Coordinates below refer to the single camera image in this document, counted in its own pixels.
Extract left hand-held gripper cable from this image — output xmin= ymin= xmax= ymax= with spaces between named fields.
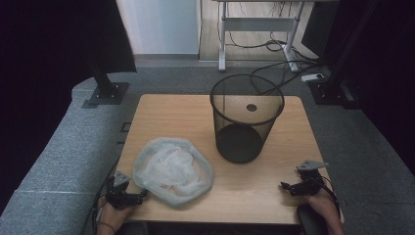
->
xmin=81 ymin=158 xmax=121 ymax=235

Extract hand-held gripper cable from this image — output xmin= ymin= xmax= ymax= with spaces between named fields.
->
xmin=81 ymin=158 xmax=121 ymax=235
xmin=317 ymin=175 xmax=342 ymax=213

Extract person's left hand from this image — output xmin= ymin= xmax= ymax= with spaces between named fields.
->
xmin=97 ymin=195 xmax=134 ymax=229

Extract white plastic bag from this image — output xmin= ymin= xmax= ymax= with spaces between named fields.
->
xmin=132 ymin=136 xmax=214 ymax=207

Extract white metal desk frame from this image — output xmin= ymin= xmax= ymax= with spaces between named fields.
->
xmin=213 ymin=0 xmax=339 ymax=73

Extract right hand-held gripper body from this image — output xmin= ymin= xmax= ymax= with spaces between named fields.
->
xmin=295 ymin=160 xmax=330 ymax=197

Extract black curtain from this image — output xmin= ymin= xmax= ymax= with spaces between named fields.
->
xmin=0 ymin=0 xmax=138 ymax=216
xmin=300 ymin=0 xmax=415 ymax=177

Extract black metal stand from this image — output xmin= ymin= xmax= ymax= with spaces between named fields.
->
xmin=307 ymin=0 xmax=381 ymax=111
xmin=81 ymin=60 xmax=130 ymax=110

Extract black floor cables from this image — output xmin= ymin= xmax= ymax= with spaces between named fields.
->
xmin=216 ymin=1 xmax=324 ymax=96

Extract black mesh wastebasket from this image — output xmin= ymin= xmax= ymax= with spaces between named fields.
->
xmin=209 ymin=73 xmax=286 ymax=165

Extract white power strip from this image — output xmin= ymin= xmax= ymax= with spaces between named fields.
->
xmin=300 ymin=72 xmax=326 ymax=83

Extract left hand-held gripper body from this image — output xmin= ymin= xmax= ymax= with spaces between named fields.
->
xmin=106 ymin=170 xmax=136 ymax=211

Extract person's right hand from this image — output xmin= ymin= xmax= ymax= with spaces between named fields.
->
xmin=301 ymin=188 xmax=343 ymax=227

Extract right hand-held gripper cable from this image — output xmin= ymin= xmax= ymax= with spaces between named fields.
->
xmin=317 ymin=175 xmax=342 ymax=213

